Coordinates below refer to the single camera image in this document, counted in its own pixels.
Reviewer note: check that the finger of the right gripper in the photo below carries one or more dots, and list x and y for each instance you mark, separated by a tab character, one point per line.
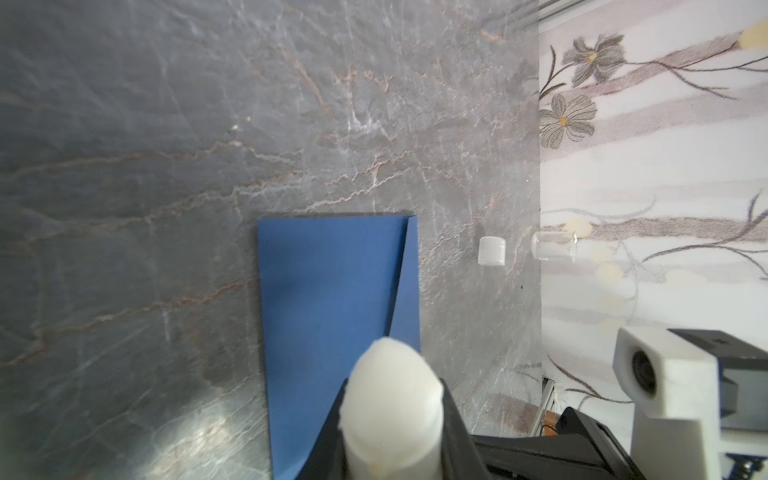
582	448

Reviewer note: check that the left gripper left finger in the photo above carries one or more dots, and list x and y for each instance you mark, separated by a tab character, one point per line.
327	459

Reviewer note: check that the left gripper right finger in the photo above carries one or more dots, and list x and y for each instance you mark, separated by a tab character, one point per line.
459	456

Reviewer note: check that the white glue stick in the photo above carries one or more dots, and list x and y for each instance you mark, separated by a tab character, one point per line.
392	415

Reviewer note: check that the dark blue envelope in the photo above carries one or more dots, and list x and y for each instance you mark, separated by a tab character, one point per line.
329	287

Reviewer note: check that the white glue stick cap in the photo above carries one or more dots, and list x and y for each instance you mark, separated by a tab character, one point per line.
492	251

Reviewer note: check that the clear glass cup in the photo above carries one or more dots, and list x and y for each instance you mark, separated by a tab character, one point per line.
559	246

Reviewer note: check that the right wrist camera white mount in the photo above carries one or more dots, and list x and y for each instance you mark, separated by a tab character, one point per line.
700	403

